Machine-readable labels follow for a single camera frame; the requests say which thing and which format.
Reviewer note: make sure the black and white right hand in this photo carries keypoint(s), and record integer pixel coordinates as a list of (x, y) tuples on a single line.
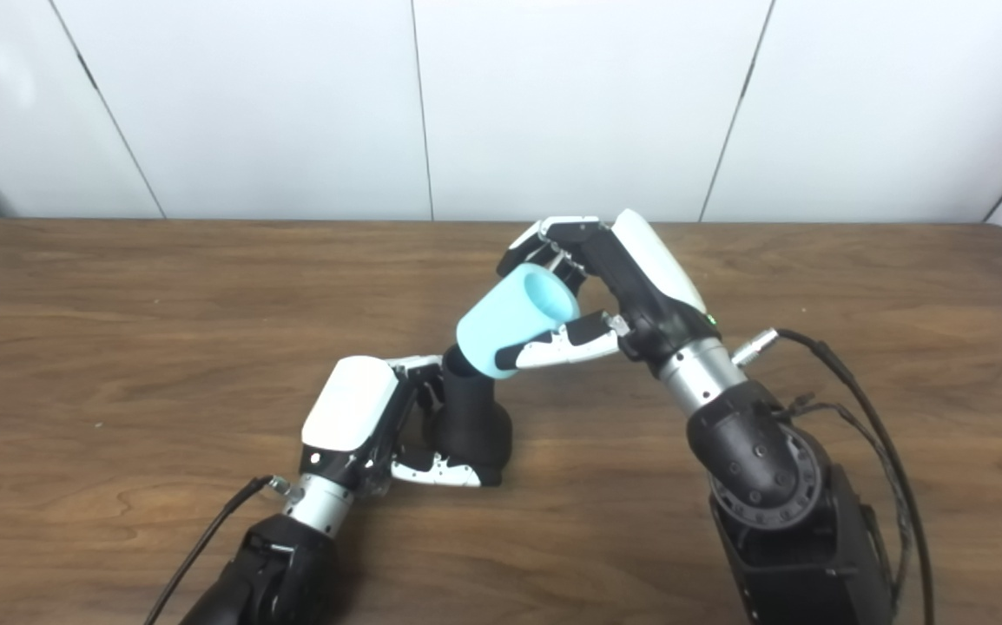
[(649, 278)]

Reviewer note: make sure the black and white left hand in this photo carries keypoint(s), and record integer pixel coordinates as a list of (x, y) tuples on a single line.
[(349, 404)]

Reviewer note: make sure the black funnel-shaped nozzle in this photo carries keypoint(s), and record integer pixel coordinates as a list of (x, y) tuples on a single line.
[(475, 425)]

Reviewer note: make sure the light blue cylinder cup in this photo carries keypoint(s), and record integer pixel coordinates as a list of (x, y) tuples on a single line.
[(501, 325)]

